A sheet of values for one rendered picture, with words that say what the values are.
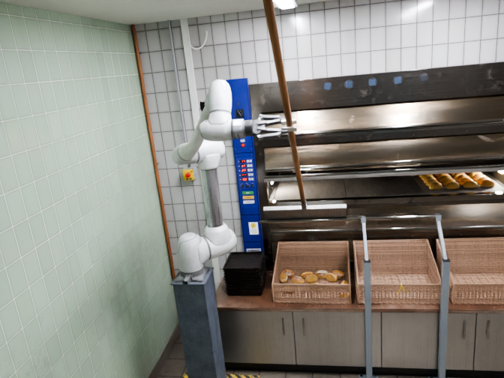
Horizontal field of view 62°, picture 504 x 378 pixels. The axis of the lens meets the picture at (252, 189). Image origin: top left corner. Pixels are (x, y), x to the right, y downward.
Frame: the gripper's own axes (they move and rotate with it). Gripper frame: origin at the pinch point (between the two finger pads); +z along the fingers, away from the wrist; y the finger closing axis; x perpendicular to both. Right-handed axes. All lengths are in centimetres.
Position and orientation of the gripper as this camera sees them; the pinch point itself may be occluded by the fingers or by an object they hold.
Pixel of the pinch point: (289, 125)
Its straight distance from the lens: 192.9
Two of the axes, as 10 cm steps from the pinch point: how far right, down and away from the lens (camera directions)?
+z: 9.8, -0.4, -1.7
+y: -0.4, 9.1, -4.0
